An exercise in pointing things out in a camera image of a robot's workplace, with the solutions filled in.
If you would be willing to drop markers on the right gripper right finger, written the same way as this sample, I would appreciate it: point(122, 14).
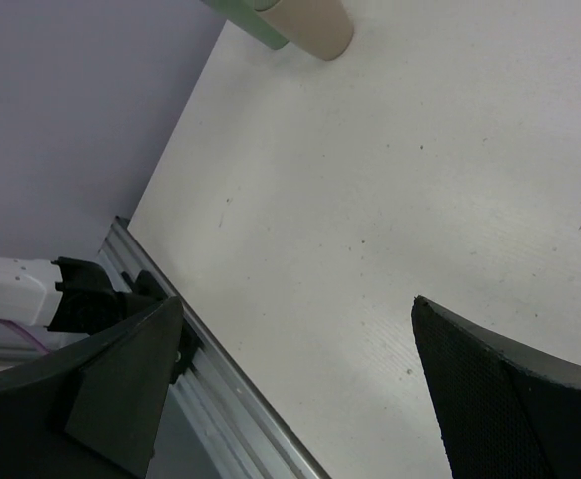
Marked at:
point(504, 409)

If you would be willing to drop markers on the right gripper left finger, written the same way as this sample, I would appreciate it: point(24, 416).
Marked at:
point(89, 410)

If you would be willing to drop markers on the light green cup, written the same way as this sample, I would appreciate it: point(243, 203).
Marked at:
point(240, 14)

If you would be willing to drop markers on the beige cup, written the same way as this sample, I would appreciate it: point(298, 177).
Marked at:
point(322, 28)

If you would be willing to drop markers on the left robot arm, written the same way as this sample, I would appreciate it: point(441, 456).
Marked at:
point(70, 295)

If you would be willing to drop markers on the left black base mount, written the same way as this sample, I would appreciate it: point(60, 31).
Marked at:
point(172, 343)

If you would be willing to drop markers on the aluminium rail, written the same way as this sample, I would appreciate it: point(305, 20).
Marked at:
point(216, 424)

